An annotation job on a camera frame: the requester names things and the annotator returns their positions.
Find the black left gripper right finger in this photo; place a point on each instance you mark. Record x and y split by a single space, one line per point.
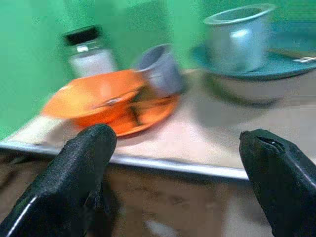
279 177

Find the glass jar with black lid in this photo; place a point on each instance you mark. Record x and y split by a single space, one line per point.
90 53

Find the orange plastic plate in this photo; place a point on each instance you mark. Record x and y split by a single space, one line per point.
103 98

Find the teal plastic plate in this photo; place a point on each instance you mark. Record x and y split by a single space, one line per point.
256 66

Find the large silver metal cup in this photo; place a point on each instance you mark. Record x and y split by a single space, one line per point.
238 38

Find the silver spoon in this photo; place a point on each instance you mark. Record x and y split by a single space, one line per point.
306 59

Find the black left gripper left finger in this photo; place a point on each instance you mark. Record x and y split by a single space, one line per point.
66 177

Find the grey plastic cup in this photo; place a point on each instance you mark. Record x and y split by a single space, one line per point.
161 70

